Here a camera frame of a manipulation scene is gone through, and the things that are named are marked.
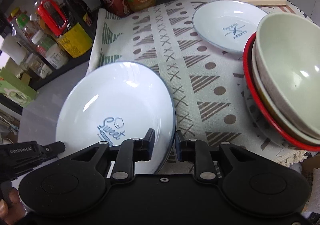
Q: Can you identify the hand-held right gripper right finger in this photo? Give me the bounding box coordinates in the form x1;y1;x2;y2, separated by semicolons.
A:
174;130;260;181

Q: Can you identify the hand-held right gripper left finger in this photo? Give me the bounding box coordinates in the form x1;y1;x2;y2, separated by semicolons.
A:
62;129;155;180

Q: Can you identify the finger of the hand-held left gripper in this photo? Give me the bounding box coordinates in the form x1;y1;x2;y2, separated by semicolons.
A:
37;141;66;160

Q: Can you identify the white plate chef hat print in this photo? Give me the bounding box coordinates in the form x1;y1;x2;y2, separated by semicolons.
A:
55;61;177;174

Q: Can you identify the red and black bowl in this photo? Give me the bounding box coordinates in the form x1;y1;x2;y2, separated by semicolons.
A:
242;32;320;152

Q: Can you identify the pale green bowl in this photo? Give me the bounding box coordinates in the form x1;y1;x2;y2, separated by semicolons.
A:
251;38;320;144
256;13;320;137

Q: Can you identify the white plate crossed print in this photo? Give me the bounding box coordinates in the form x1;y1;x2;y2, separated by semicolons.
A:
192;0;268;54

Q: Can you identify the person's left hand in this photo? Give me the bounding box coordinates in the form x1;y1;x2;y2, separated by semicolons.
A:
0;187;25;218

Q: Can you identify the green cardboard box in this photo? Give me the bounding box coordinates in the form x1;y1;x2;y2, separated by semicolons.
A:
0;66;38;109

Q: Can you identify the patterned fringed table cloth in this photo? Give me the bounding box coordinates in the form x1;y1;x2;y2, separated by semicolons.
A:
86;0;320;165

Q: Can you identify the white jar green label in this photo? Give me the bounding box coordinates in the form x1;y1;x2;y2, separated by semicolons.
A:
31;31;70;70

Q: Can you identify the white plastic bottle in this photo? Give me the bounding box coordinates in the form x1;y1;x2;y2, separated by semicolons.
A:
0;34;27;65

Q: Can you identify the brown cardboard box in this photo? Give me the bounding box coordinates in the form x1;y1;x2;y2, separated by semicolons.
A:
299;154;320;190

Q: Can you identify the red drink can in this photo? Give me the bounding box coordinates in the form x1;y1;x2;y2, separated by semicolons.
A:
100;0;133;18

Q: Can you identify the oil bottle red handle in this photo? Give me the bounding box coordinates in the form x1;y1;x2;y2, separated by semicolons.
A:
34;0;93;59

